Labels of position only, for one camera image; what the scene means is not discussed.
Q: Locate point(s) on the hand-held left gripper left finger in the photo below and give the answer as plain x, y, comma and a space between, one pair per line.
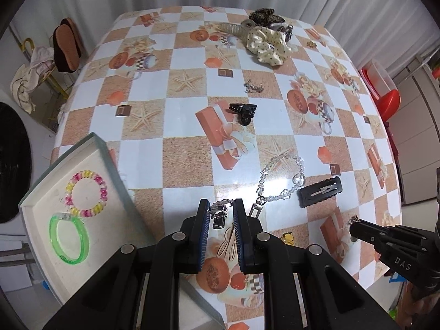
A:
204, 237

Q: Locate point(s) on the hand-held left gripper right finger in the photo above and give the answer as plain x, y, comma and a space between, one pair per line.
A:
240, 240

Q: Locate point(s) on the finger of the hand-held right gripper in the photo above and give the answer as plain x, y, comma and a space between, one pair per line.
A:
400, 261
374, 231

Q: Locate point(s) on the small silver metal clip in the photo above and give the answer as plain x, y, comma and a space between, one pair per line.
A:
219, 213

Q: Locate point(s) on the black rectangular snap hair clip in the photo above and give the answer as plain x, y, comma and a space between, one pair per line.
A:
319, 192

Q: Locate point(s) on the black claw hair clip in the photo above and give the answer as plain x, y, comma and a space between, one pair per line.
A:
244, 115

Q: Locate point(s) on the silver rhinestone hair clip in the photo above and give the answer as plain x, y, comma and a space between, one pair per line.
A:
253, 87

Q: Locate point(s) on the white jewelry tray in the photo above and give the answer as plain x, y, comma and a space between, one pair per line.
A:
37, 220

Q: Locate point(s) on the person's right hand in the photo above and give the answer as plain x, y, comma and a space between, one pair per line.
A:
421, 306

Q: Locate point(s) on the beige cabinet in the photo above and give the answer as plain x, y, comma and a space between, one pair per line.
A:
419, 144

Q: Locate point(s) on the red plastic stools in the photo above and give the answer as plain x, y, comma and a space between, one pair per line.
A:
385, 92

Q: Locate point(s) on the green plastic bangle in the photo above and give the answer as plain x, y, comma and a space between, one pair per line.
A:
54, 244

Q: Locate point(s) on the checkered vinyl tablecloth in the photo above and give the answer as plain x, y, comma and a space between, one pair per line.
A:
192, 62

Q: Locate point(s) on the cream polka dot scrunchie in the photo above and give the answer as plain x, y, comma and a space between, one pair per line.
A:
264, 46

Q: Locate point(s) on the small gold trinket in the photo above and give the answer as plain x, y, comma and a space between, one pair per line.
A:
311, 44

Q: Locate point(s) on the white washing machine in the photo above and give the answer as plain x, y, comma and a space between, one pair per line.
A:
13, 165

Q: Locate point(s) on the gold metal rack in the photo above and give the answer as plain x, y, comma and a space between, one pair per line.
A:
58, 86

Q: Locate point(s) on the brown claw hair clip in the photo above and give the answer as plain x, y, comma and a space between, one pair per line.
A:
287, 31

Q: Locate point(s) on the leopard print scrunchie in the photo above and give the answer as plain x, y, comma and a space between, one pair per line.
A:
263, 17

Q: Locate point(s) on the brown slippers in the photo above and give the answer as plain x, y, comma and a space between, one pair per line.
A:
67, 48

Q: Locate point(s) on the cream towel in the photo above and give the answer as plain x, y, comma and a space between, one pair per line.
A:
25, 82

